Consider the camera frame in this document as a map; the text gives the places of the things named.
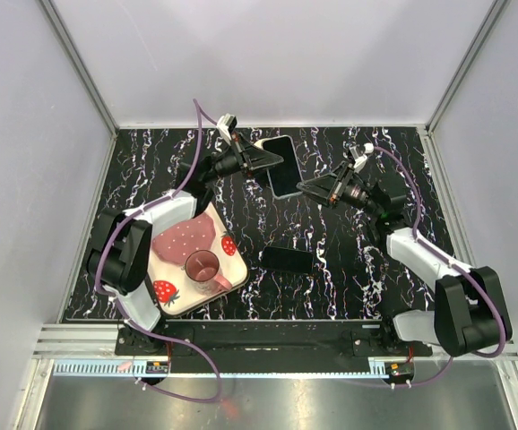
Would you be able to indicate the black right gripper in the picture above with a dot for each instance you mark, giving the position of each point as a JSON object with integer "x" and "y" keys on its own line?
{"x": 329, "y": 188}

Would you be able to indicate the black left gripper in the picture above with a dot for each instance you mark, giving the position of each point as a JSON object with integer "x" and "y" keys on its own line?
{"x": 253, "y": 157}

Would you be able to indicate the phone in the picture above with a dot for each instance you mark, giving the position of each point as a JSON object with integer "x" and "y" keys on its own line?
{"x": 283, "y": 177}

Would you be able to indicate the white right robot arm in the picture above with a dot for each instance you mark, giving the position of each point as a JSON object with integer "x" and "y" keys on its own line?
{"x": 469, "y": 314}

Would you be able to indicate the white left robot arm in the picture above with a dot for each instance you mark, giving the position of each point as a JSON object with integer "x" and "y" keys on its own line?
{"x": 121, "y": 240}

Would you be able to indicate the cream ceramic bowl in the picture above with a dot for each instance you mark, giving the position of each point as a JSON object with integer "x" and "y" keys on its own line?
{"x": 260, "y": 144}

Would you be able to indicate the black smartphone on table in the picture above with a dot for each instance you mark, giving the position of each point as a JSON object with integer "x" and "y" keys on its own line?
{"x": 287, "y": 260}

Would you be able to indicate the pink dotted plate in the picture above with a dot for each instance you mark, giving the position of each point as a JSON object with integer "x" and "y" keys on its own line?
{"x": 177, "y": 243}

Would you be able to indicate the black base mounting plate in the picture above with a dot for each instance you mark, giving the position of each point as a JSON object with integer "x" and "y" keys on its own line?
{"x": 358, "y": 338}

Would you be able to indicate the white strawberry tray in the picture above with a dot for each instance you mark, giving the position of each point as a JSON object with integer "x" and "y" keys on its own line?
{"x": 174, "y": 291}

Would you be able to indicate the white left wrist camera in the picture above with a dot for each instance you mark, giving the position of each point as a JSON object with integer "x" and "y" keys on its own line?
{"x": 226, "y": 125}

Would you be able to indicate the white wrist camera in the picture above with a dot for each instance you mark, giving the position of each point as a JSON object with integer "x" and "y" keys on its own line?
{"x": 226, "y": 125}
{"x": 359, "y": 154}

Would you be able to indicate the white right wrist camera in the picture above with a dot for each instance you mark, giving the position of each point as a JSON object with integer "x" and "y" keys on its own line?
{"x": 359, "y": 154}

